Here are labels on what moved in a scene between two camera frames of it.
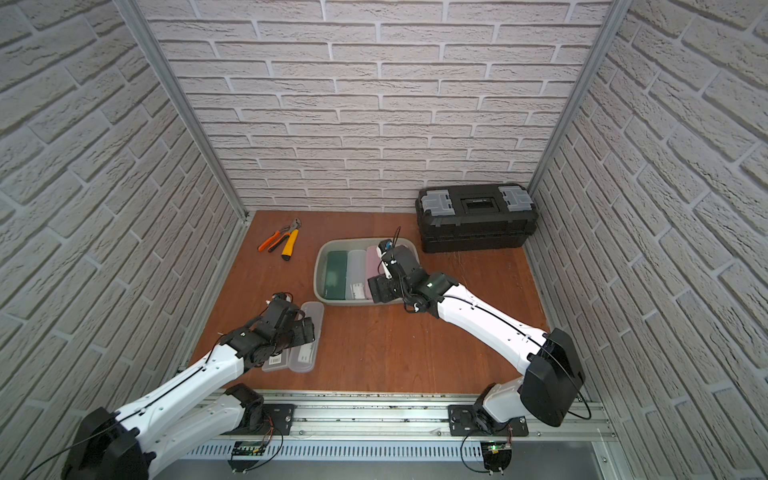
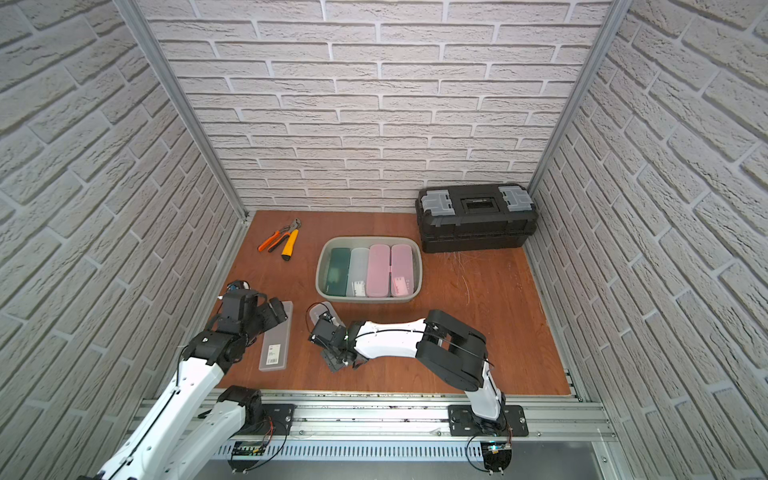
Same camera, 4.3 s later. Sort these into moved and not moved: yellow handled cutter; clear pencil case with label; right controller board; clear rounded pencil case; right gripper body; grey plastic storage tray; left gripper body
Moved: right gripper body; left gripper body; clear rounded pencil case
Not moved: yellow handled cutter; grey plastic storage tray; clear pencil case with label; right controller board
